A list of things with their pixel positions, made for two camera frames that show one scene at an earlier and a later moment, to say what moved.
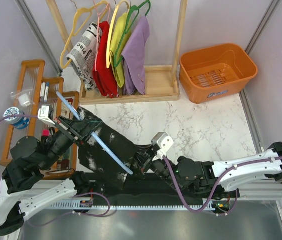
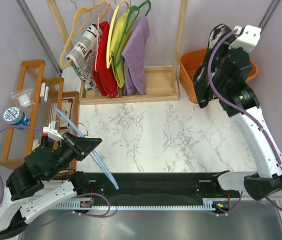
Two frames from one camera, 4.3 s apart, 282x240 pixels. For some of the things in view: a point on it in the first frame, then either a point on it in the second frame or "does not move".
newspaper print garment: x=83 y=56 does not move
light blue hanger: x=72 y=109 → x=108 y=173
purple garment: x=133 y=58 does not move
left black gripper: x=81 y=129 → x=81 y=145
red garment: x=103 y=77 does not move
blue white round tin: x=19 y=123 does not move
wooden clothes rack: x=162 y=82 does not move
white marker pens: x=44 y=92 does not move
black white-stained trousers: x=99 y=161 → x=201 y=83
